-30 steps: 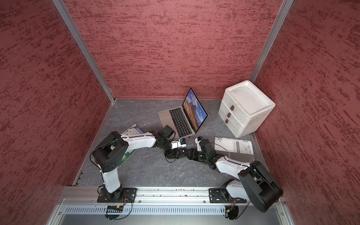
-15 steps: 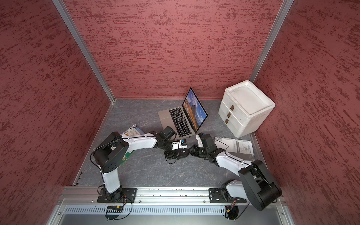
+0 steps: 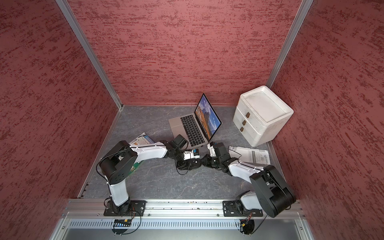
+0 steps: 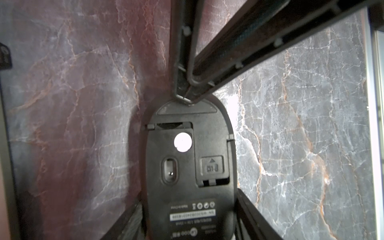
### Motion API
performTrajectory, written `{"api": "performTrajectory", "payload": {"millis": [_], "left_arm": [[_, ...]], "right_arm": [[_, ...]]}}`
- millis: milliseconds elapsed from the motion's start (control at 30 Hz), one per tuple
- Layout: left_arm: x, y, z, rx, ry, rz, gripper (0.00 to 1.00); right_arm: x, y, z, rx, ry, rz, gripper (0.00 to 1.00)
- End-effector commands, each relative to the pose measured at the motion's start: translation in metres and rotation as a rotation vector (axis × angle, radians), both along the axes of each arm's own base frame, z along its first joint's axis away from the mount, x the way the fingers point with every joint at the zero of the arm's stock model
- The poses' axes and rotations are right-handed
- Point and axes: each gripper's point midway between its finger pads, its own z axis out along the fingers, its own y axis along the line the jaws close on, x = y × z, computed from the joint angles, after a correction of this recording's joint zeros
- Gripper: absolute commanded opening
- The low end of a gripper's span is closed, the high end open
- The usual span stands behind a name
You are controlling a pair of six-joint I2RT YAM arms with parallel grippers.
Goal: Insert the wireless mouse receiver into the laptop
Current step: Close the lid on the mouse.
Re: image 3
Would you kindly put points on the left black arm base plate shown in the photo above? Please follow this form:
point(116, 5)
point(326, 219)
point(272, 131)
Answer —
point(128, 209)

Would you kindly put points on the silver open laptop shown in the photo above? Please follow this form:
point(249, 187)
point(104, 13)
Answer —
point(199, 127)

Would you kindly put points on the colourful booklet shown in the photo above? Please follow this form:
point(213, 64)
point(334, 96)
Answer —
point(141, 140)

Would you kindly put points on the aluminium front rail frame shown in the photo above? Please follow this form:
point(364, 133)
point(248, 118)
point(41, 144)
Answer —
point(83, 219)

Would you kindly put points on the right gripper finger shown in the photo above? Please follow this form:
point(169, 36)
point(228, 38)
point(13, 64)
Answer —
point(207, 159)
point(207, 165)

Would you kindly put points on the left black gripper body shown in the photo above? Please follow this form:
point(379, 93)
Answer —
point(178, 156)

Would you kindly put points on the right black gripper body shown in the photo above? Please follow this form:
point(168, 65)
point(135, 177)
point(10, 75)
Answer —
point(215, 161)

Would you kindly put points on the green colourful booklet underneath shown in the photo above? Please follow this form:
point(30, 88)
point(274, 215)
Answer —
point(134, 168)

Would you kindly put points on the aluminium corner post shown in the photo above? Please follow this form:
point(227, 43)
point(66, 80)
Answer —
point(294, 29)
point(79, 33)

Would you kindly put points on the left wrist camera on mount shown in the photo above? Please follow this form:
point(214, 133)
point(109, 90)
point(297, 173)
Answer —
point(191, 154)

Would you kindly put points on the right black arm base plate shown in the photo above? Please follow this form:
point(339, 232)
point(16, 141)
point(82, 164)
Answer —
point(231, 208)

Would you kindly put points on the right aluminium corner post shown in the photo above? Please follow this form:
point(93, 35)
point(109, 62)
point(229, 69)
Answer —
point(294, 29)

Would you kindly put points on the white three-drawer storage box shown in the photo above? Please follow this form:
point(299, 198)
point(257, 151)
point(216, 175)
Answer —
point(260, 115)

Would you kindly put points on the left aluminium corner post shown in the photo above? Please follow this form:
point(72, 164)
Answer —
point(79, 33)

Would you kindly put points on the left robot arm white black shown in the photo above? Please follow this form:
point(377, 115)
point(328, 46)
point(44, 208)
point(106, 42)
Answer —
point(123, 159)

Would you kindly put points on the black wireless mouse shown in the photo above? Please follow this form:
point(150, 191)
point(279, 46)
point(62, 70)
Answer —
point(194, 164)

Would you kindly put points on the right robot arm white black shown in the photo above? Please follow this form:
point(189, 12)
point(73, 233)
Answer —
point(271, 192)

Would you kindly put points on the white paper manual in sleeve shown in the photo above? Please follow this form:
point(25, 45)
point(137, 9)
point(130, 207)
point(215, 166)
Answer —
point(255, 156)

